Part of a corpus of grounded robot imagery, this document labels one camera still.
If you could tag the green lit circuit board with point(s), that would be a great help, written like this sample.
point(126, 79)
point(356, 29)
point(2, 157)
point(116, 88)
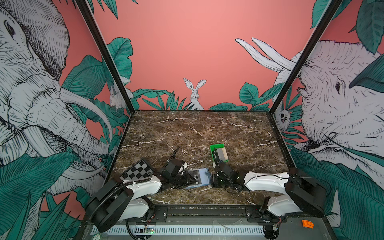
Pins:
point(149, 230)

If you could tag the black left frame post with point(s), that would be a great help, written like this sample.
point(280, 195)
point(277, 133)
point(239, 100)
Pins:
point(97, 36)

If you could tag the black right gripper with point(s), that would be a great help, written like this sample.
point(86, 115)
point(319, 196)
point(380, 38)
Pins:
point(214, 184)

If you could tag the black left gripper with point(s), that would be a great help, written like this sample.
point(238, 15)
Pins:
point(187, 180)

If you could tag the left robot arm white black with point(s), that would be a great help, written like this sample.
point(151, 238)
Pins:
point(125, 197)

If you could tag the blue leather card holder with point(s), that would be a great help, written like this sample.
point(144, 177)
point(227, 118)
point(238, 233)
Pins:
point(205, 178)

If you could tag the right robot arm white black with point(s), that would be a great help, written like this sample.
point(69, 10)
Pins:
point(299, 193)

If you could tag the green plastic card tray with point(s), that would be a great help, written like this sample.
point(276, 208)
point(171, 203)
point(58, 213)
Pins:
point(214, 152)

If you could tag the black white checkerboard plate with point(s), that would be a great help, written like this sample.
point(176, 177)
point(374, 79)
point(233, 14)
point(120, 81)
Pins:
point(140, 170)

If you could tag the white slotted cable duct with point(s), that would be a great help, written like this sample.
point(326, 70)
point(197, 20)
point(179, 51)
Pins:
point(189, 230)

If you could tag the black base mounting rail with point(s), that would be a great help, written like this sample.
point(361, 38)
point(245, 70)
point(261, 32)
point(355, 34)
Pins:
point(204, 211)

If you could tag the orange connector clip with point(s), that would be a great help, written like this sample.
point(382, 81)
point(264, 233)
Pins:
point(307, 224)

